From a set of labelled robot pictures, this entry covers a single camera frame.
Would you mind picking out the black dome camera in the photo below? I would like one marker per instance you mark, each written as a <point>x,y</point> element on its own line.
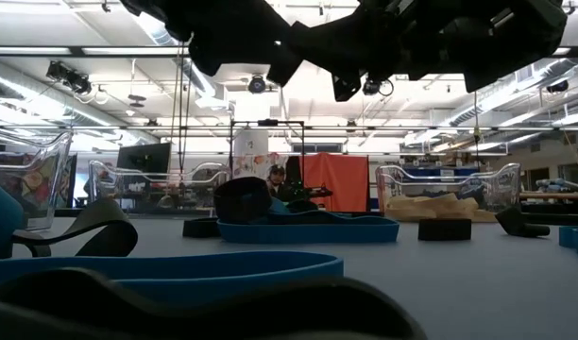
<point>257,85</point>

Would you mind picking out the floral cloth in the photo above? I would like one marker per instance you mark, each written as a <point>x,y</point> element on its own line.
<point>251,165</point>

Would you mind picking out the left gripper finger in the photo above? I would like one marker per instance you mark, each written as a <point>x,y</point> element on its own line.
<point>283,66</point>

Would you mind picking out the clear plastic basket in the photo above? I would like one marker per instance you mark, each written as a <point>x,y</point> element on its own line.
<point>506,189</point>
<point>57,156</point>
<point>213,172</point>

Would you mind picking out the light blue item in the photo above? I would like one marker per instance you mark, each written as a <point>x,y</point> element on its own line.
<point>563,185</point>

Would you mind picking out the wide black rubber band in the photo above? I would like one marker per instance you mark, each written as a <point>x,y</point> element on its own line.
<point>242,198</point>

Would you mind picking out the wooden table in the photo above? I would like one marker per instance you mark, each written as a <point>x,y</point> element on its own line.
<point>553,195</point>

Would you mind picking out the black monitor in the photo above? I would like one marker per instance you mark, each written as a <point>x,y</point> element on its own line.
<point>145,158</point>

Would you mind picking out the black stand frame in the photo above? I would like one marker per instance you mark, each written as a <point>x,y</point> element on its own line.
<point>267,123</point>

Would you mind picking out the person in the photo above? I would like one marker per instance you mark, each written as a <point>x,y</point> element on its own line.
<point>277,177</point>

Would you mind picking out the small black camera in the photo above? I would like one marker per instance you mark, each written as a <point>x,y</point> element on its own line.
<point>557,86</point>

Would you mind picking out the orange cloth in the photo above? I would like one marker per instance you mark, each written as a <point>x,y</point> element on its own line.
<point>341,179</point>

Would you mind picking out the tan rubber band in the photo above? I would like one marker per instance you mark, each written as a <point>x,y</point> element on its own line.
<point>407,212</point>
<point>440,203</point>
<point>466,208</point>

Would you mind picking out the white cylinder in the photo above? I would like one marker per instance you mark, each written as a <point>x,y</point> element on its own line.
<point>251,141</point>

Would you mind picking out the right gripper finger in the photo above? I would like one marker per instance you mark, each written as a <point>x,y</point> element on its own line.
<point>336,47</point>
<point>348,87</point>

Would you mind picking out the black robot with green lights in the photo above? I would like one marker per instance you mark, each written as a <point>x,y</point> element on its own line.
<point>317,192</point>

